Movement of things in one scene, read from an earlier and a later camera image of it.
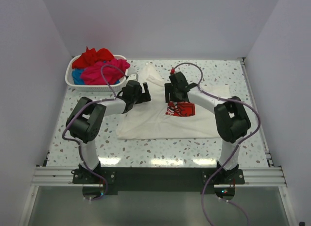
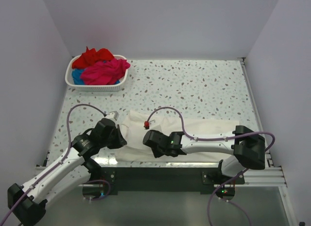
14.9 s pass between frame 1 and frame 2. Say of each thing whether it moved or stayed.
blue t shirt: stayed
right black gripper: moved
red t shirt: stayed
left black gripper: moved
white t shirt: moved
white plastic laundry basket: stayed
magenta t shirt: stayed
